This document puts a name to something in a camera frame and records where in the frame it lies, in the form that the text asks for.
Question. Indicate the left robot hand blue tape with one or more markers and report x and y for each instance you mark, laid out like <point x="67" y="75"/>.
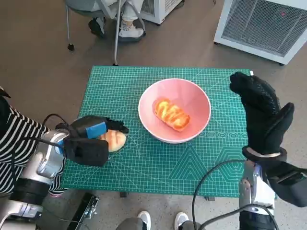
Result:
<point x="96" y="129"/>

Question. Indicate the right robot hand black glove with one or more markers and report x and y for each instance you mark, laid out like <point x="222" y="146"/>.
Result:
<point x="263" y="115"/>

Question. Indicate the round toy bread bun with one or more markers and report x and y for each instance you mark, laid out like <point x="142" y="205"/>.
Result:
<point x="115" y="141"/>

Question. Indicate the pink bowl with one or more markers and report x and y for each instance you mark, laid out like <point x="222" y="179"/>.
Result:
<point x="148" y="115"/>

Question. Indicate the long braided toy bread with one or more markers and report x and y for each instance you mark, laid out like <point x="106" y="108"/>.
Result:
<point x="171" y="114"/>

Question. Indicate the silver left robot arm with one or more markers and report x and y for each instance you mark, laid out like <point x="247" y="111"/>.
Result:
<point x="48" y="155"/>

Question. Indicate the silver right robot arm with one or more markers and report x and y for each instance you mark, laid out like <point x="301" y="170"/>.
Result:
<point x="256" y="189"/>

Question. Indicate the green cutting mat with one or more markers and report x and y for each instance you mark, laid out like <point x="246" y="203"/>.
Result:
<point x="153" y="167"/>

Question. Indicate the black table clip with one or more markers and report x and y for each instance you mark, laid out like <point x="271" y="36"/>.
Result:
<point x="123" y="194"/>

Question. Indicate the person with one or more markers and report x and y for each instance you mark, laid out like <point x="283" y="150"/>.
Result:
<point x="129" y="30"/>
<point x="144" y="218"/>
<point x="14" y="134"/>

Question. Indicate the white cabinet with mesh panel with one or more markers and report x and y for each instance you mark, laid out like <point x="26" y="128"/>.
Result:
<point x="261" y="26"/>

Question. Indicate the silver metal pole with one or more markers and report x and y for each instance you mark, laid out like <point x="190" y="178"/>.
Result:
<point x="117" y="28"/>

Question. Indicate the grey wheeled chair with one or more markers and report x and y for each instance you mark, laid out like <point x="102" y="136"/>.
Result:
<point x="81" y="6"/>

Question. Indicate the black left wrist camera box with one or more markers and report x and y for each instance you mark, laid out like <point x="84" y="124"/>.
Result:
<point x="86" y="152"/>

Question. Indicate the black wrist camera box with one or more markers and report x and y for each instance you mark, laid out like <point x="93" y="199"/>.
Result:
<point x="86" y="152"/>
<point x="290" y="184"/>

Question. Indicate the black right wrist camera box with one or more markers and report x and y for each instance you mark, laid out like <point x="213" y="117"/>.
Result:
<point x="290" y="184"/>

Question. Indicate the black metal bracket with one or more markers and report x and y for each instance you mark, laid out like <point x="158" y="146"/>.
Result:
<point x="81" y="213"/>

